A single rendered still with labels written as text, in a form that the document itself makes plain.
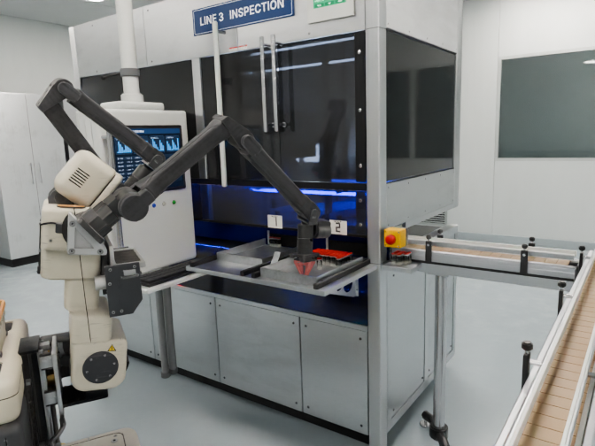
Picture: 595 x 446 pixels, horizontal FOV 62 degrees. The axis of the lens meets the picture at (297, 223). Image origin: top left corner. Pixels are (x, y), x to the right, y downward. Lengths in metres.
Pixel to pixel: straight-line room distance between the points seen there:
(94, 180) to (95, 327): 0.45
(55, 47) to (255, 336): 5.69
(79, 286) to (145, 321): 1.58
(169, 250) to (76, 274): 0.92
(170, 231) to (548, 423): 1.91
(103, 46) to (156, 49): 0.46
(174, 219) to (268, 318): 0.67
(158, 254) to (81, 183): 0.95
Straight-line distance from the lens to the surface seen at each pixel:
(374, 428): 2.35
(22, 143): 6.61
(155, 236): 2.41
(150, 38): 2.85
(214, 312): 2.70
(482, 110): 6.59
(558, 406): 1.02
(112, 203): 1.43
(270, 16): 2.28
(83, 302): 1.66
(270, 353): 2.52
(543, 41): 6.52
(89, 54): 3.29
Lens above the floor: 1.41
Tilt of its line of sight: 10 degrees down
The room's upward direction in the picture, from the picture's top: 2 degrees counter-clockwise
